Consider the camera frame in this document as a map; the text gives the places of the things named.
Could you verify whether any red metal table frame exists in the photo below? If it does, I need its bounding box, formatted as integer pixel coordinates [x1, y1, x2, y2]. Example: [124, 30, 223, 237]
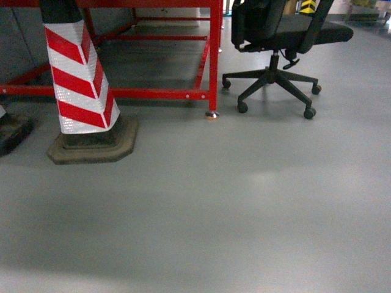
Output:
[0, 0, 225, 120]

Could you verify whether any yellow black striped bollard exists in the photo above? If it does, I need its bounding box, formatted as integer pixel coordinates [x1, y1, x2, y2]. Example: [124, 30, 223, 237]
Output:
[299, 0, 316, 15]

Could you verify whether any black office chair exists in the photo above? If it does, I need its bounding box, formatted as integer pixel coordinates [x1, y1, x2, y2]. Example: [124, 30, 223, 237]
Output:
[222, 1, 354, 120]

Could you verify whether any red white striped bollard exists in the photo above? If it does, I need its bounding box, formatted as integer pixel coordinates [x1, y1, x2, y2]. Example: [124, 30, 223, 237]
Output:
[39, 1, 139, 165]

